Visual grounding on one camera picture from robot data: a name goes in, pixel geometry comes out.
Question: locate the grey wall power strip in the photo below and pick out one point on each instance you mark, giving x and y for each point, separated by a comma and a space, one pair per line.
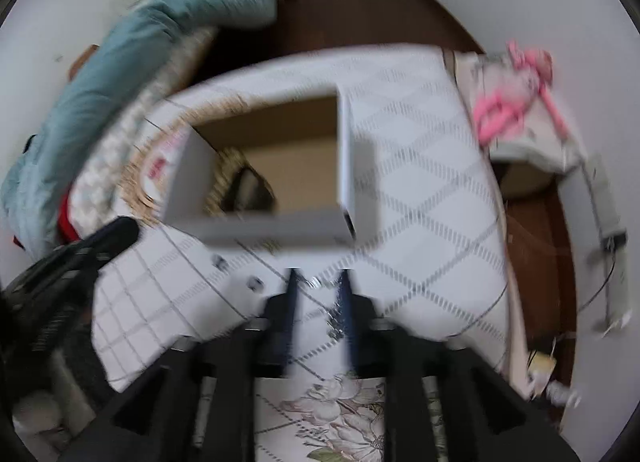
612, 239

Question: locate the pink panther plush toy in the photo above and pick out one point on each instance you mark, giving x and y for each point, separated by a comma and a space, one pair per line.
503, 109

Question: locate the white cardboard box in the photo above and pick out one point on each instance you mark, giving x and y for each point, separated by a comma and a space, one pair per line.
280, 168

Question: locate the red cloth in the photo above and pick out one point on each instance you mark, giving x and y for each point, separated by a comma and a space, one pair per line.
65, 221

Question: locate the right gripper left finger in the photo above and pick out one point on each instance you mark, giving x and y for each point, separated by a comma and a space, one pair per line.
286, 321

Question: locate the brown wooden headboard piece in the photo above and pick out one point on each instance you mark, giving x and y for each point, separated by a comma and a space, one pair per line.
81, 60

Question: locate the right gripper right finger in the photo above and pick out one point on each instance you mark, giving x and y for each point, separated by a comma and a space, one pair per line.
347, 315

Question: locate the teal quilted blanket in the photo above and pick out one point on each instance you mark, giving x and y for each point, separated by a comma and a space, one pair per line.
129, 56

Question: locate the white dotted floral tablecloth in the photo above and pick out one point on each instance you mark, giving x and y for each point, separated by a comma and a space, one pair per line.
360, 160

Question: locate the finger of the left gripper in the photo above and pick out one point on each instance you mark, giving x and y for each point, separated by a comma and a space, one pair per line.
108, 242

